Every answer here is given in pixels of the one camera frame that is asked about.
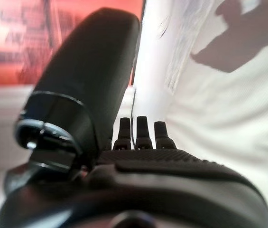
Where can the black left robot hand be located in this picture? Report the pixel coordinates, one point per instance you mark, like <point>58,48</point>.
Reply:
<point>148,190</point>

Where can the beige bedspread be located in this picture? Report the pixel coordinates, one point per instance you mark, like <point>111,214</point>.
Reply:
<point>231,123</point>

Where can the red printed box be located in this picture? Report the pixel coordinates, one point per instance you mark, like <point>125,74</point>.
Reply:
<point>17,35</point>

